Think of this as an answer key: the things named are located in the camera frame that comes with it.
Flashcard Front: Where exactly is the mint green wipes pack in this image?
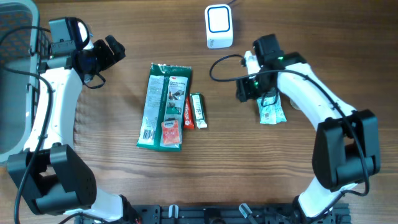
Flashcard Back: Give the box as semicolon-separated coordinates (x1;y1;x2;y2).
257;94;287;124

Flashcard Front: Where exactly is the green Axe Brand box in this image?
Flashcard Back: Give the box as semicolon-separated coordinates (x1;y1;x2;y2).
190;93;208;129

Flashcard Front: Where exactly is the red Nescafe sachet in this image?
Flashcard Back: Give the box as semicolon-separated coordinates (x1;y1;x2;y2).
183;96;195;129

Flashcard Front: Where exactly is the orange Kleenex tissue pack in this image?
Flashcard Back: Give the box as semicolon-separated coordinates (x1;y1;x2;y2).
162;120;182;146

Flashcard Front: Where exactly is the green 3M gloves pack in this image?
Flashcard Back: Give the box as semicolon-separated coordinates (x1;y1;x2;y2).
137;63;192;151

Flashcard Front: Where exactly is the green lid jar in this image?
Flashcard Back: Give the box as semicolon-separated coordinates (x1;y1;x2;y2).
289;99;300;111

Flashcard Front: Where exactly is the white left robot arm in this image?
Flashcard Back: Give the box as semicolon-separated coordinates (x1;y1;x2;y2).
7;35;141;223

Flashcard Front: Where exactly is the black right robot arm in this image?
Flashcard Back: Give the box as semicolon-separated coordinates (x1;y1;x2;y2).
240;51;381;223

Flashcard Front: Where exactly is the white barcode scanner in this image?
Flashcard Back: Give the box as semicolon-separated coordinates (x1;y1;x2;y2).
205;4;233;49

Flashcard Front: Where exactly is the grey plastic mesh basket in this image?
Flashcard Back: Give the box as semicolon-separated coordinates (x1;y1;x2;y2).
1;0;50;166

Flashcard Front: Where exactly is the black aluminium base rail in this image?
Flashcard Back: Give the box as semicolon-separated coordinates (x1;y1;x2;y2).
73;202;352;224

